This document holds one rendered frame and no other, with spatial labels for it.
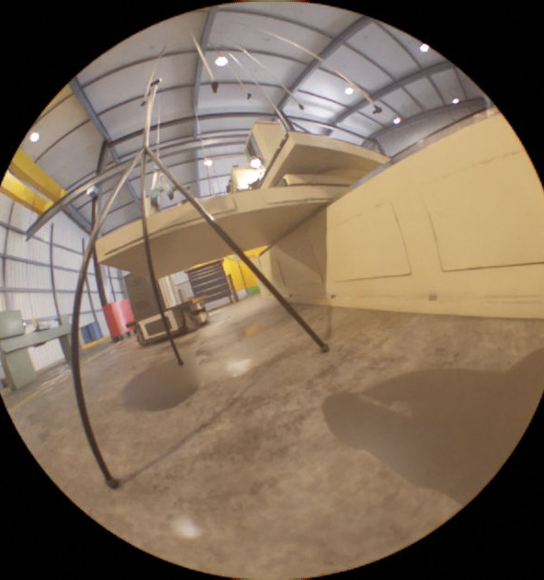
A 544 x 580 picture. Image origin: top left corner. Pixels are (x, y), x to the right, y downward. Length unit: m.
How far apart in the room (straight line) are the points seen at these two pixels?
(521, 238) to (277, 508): 0.81
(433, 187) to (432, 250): 0.22
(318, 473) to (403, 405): 0.20
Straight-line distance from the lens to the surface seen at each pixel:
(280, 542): 0.31
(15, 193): 8.88
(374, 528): 0.30
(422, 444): 0.35
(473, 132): 0.74
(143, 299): 2.07
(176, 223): 0.76
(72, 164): 11.85
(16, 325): 5.11
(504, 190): 0.69
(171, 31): 7.87
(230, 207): 0.77
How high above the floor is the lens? 0.30
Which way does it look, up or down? 5 degrees down
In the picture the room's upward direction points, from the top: 18 degrees counter-clockwise
